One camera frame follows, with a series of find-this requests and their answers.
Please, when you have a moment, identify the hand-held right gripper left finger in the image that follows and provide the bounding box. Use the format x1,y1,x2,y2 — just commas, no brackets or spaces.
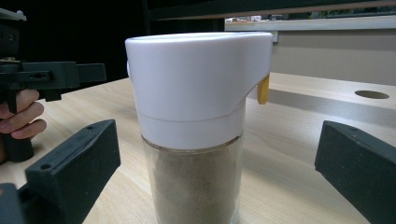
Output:
24,119,121,224

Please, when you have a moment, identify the beige desk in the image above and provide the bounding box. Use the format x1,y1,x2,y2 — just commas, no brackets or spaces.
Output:
224,15,396,87

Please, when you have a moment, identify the wooden board with round hole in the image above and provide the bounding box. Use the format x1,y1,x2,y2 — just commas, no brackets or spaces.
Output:
247,72,396,129

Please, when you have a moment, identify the white-lidded seasoning jar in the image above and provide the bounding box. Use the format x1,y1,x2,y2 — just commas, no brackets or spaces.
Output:
124,31,275,224

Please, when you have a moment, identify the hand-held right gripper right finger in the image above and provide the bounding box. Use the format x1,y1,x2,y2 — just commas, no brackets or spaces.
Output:
314,120,396,224

